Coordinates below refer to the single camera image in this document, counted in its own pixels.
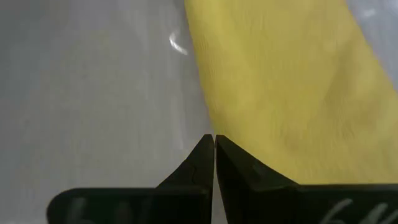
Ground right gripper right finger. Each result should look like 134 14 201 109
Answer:
215 134 299 224

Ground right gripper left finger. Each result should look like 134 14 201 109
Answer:
155 134 215 224

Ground yellow microfiber towel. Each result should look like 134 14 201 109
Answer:
183 0 398 185

